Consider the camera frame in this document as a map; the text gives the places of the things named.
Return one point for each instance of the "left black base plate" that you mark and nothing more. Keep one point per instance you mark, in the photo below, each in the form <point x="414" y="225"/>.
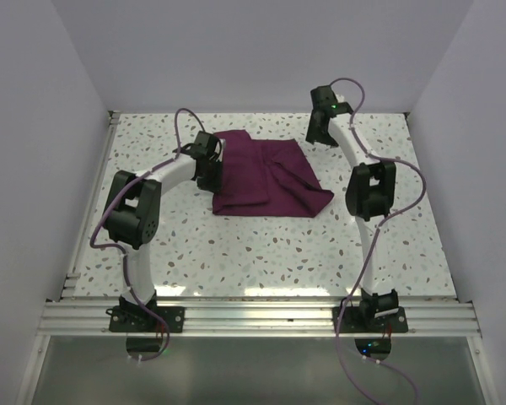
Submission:
<point x="135" y="319"/>

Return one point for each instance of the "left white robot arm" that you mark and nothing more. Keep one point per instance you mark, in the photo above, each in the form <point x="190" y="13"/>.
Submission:
<point x="132" y="209"/>

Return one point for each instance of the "purple surgical wrap cloth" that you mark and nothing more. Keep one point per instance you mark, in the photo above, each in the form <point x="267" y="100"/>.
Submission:
<point x="267" y="178"/>

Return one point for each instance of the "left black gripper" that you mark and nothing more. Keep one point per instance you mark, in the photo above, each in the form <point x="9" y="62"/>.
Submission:
<point x="213" y="186"/>

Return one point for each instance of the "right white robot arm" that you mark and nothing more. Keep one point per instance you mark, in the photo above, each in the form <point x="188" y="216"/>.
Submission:
<point x="369" y="196"/>

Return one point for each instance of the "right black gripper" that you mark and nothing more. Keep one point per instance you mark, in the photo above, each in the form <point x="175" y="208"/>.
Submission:
<point x="313" y="137"/>

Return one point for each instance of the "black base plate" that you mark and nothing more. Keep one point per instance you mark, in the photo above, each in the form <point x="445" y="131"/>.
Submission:
<point x="353" y="322"/>
<point x="135" y="319"/>

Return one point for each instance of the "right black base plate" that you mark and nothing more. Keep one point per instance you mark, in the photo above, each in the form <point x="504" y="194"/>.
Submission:
<point x="353" y="322"/>

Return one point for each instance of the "aluminium mounting rail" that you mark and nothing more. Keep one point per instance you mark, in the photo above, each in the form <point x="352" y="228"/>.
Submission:
<point x="288" y="317"/>

